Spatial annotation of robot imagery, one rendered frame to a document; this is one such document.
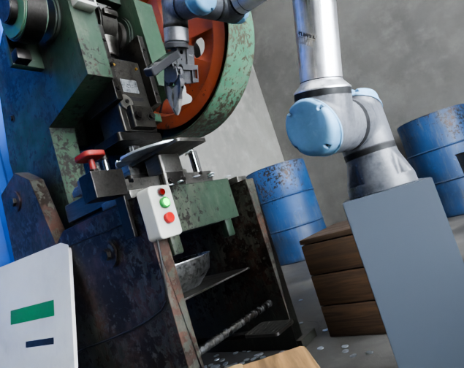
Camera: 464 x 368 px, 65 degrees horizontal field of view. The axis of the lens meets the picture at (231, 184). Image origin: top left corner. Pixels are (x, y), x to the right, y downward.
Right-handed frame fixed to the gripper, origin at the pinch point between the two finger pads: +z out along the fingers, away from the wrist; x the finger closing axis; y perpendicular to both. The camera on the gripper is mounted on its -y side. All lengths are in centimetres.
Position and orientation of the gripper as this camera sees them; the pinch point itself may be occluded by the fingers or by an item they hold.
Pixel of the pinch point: (175, 111)
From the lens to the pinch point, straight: 117.9
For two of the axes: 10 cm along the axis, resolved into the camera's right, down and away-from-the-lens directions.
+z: 0.3, 9.8, 2.1
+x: -6.7, -1.4, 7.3
